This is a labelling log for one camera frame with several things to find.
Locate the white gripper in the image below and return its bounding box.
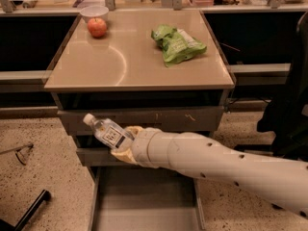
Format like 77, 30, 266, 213
111, 126, 170, 168

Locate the clear plastic water bottle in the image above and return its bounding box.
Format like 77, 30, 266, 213
83, 114, 134, 152

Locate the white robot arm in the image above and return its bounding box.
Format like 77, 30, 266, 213
112, 126, 308, 218

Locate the middle grey drawer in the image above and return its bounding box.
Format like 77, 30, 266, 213
75, 143, 212, 167

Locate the bottom open grey drawer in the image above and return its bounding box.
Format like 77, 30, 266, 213
87, 167, 205, 231

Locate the grey drawer cabinet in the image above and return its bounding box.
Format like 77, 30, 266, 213
43, 9, 236, 231

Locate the top grey drawer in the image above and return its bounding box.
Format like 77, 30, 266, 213
58, 106, 223, 136

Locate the black chair leg left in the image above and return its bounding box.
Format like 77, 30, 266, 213
0, 190, 51, 231

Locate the green chip bag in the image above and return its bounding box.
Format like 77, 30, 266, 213
151, 24, 207, 67

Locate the metal stand on floor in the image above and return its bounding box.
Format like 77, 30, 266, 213
0, 142, 34, 166

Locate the red apple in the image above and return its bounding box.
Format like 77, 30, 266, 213
87, 17, 107, 38

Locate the white bowl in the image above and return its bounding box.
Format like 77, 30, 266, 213
80, 6, 109, 23

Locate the black office chair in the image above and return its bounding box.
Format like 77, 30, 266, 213
257, 13, 308, 162

